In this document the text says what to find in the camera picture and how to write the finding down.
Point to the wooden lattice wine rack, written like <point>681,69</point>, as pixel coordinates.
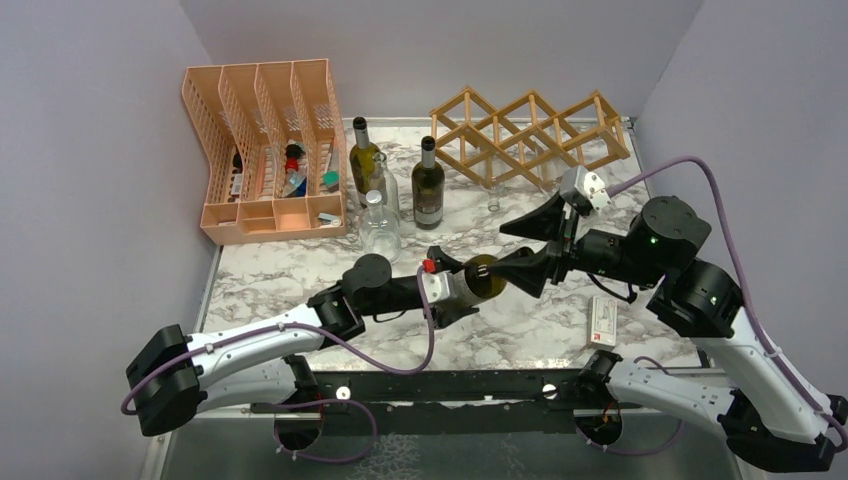
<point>469,129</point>

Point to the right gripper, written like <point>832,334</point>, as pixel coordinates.
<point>547,222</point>

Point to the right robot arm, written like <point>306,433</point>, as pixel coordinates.
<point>761,417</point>

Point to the small white red box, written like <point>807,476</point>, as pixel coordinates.
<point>602,323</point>

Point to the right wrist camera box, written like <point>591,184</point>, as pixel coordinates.
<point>584,191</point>

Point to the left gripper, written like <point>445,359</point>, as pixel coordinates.
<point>448,315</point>

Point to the green bottle silver cap front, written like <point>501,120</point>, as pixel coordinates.
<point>427,180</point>

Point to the green bottle silver cap rear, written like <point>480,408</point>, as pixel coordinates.
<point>361,158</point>

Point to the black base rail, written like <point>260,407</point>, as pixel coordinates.
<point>442,402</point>

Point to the slim clear glass bottle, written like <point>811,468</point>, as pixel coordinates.
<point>383,180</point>

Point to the green bottle black cap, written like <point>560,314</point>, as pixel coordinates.
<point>479,286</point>

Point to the squat clear glass bottle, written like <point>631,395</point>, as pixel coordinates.
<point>379,228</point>

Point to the green bottle silver cap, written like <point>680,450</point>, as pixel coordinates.
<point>427,180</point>
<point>361,158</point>

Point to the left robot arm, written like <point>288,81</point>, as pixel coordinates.
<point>176,375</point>

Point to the peach plastic file organizer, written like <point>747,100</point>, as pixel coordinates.
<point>251,105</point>

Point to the small items in organizer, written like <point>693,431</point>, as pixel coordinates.
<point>272,195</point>

